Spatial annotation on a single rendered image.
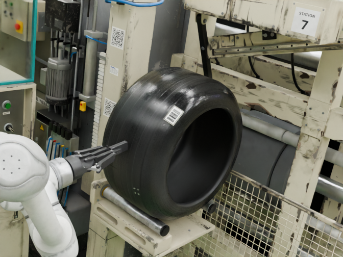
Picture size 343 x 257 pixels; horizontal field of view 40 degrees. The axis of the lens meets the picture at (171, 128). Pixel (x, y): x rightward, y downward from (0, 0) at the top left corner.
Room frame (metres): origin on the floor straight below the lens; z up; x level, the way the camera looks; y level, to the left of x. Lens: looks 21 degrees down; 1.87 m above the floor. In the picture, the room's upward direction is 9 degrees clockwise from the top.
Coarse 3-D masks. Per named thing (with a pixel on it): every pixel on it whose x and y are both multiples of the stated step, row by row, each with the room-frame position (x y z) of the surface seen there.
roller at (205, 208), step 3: (210, 201) 1.71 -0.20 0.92; (207, 204) 1.69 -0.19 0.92; (210, 204) 1.69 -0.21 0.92; (213, 204) 1.69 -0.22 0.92; (204, 207) 1.69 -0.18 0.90; (207, 207) 1.68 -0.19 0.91; (210, 207) 1.68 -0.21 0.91; (213, 207) 1.69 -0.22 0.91; (204, 210) 1.70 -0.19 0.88; (207, 210) 1.68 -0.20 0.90; (210, 210) 1.68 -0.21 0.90; (213, 210) 1.69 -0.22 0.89; (210, 213) 1.69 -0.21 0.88
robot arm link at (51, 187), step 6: (54, 174) 1.18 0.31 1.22; (48, 180) 1.16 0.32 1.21; (54, 180) 1.17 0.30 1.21; (48, 186) 1.15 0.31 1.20; (54, 186) 1.16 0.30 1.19; (48, 192) 1.14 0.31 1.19; (54, 192) 1.15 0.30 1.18; (54, 198) 1.14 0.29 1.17; (0, 204) 1.11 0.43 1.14; (6, 204) 1.08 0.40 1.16; (12, 204) 1.08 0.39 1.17; (18, 204) 1.09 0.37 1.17; (54, 204) 1.13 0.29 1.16; (12, 210) 1.09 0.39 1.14; (18, 210) 1.10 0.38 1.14; (24, 210) 1.10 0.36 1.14; (24, 216) 1.11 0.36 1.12
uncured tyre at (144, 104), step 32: (128, 96) 1.56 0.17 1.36; (160, 96) 1.52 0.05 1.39; (192, 96) 1.52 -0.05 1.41; (224, 96) 1.63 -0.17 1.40; (128, 128) 1.47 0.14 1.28; (160, 128) 1.43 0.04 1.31; (192, 128) 1.93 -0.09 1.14; (224, 128) 1.85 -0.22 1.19; (128, 160) 1.43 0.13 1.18; (160, 160) 1.41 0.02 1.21; (192, 160) 1.87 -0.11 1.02; (224, 160) 1.80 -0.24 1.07; (128, 192) 1.46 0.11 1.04; (160, 192) 1.42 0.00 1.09; (192, 192) 1.74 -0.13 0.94
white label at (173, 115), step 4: (172, 108) 1.47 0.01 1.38; (176, 108) 1.47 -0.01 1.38; (168, 112) 1.46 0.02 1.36; (172, 112) 1.46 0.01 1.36; (176, 112) 1.46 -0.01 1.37; (180, 112) 1.46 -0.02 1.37; (168, 116) 1.45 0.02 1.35; (172, 116) 1.45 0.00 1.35; (176, 116) 1.45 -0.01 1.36; (180, 116) 1.45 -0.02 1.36; (168, 120) 1.44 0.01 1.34; (172, 120) 1.44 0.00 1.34; (176, 120) 1.44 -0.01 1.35; (172, 124) 1.43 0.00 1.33
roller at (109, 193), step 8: (104, 192) 1.67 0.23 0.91; (112, 192) 1.66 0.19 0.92; (112, 200) 1.64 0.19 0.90; (120, 200) 1.61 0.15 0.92; (128, 208) 1.58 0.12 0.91; (136, 208) 1.57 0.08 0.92; (136, 216) 1.54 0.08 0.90; (144, 216) 1.53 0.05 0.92; (144, 224) 1.53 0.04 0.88; (152, 224) 1.49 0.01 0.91; (160, 224) 1.48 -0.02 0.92; (160, 232) 1.46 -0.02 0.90
